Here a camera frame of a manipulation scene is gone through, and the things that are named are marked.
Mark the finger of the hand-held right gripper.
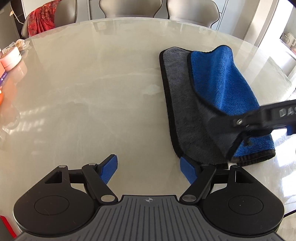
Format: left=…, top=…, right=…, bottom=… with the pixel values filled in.
left=231, top=105, right=272, bottom=131

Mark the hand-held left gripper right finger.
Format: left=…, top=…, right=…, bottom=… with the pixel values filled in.
left=179, top=157, right=252, bottom=205

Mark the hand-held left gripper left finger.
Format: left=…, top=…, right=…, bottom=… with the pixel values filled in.
left=44, top=154, right=119, bottom=205

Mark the blue and grey towel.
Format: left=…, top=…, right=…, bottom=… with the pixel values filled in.
left=159, top=45, right=277, bottom=169

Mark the white kitchen counter cabinet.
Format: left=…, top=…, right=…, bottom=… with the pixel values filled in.
left=279, top=45, right=296, bottom=77

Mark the cream electric kettle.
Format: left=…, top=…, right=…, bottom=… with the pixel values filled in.
left=280, top=32, right=296, bottom=47

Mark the red flat box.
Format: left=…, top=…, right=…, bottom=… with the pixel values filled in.
left=0, top=215, right=18, bottom=240

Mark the beige dining chair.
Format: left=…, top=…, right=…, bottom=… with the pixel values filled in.
left=99, top=0, right=166, bottom=19
left=166, top=0, right=223, bottom=30

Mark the orange tissue box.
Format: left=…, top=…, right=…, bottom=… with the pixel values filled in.
left=0, top=66, right=8, bottom=91

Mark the pink round container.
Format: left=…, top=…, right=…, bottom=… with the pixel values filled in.
left=1, top=47, right=22, bottom=71

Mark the clear plastic bag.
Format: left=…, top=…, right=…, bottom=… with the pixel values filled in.
left=9, top=39, right=31, bottom=53

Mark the beige chair with red cloth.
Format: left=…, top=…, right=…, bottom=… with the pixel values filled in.
left=21, top=0, right=78, bottom=39

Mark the red patterned cloth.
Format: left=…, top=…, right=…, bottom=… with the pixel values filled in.
left=28, top=0, right=63, bottom=37

